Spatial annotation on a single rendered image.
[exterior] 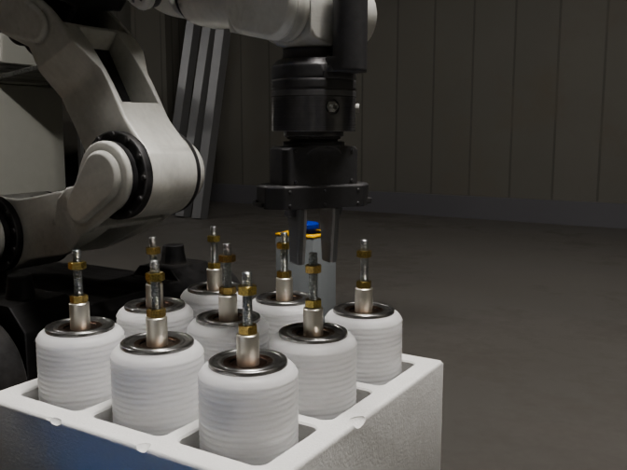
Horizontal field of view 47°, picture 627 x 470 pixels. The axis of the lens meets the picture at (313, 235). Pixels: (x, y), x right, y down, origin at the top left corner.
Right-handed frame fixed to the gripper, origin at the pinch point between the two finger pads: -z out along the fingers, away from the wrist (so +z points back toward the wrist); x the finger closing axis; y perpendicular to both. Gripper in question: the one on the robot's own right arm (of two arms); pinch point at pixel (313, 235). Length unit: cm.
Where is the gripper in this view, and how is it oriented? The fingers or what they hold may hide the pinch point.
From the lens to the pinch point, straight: 76.8
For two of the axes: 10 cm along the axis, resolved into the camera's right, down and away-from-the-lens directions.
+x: -9.1, 0.6, -4.2
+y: 4.2, 1.3, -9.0
